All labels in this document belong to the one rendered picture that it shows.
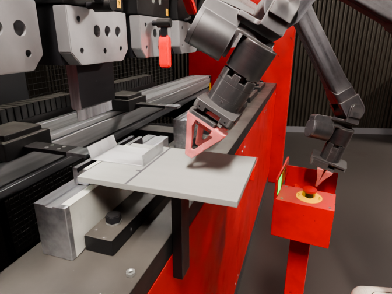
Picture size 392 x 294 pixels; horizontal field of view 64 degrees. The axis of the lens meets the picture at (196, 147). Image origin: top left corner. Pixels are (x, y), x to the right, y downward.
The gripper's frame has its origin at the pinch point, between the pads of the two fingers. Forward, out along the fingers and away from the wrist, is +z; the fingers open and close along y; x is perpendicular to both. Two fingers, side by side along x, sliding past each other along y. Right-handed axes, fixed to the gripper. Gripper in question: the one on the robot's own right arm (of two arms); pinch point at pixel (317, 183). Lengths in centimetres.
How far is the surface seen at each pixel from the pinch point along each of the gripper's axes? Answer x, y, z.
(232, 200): 60, 15, -19
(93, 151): 54, 43, -13
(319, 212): 15.4, -2.1, 0.6
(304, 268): 8.6, -6.5, 25.0
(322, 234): 15.4, -5.2, 6.7
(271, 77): -162, 49, 1
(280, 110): -162, 34, 24
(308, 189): 11.1, 2.6, -2.3
